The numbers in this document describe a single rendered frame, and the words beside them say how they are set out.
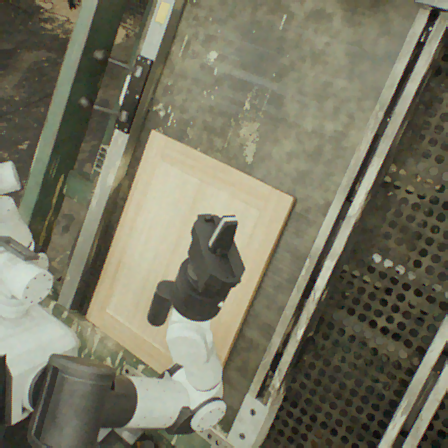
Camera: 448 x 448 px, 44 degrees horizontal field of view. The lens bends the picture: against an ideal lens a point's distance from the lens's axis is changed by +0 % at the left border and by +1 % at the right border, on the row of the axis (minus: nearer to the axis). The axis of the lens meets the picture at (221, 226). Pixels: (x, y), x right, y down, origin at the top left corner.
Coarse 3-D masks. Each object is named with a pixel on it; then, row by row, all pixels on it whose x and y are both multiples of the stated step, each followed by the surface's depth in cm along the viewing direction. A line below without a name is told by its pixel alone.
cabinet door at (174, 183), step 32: (160, 160) 143; (192, 160) 138; (160, 192) 144; (192, 192) 139; (224, 192) 134; (256, 192) 129; (128, 224) 149; (160, 224) 144; (192, 224) 139; (256, 224) 129; (128, 256) 149; (160, 256) 144; (256, 256) 130; (96, 288) 155; (128, 288) 150; (256, 288) 131; (96, 320) 155; (128, 320) 150; (224, 320) 134; (160, 352) 144; (224, 352) 134
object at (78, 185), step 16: (144, 16) 154; (128, 64) 157; (80, 176) 166; (64, 192) 168; (80, 192) 165; (320, 320) 128; (352, 336) 124; (352, 368) 124; (384, 368) 120; (384, 384) 120; (400, 384) 119
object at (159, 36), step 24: (168, 0) 138; (168, 24) 139; (144, 48) 143; (168, 48) 143; (144, 96) 144; (120, 144) 147; (120, 168) 149; (96, 192) 152; (96, 216) 152; (96, 240) 154; (72, 264) 157; (72, 288) 157
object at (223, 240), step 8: (224, 224) 76; (232, 224) 76; (216, 232) 78; (224, 232) 77; (232, 232) 78; (216, 240) 78; (224, 240) 79; (232, 240) 79; (216, 248) 80; (224, 248) 79
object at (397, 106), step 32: (416, 0) 102; (416, 32) 106; (416, 64) 106; (384, 96) 109; (416, 96) 108; (384, 128) 110; (352, 160) 112; (384, 160) 110; (352, 192) 115; (352, 224) 112; (320, 256) 117; (320, 288) 116; (288, 320) 120; (288, 352) 120; (256, 384) 124; (288, 384) 127; (256, 416) 124
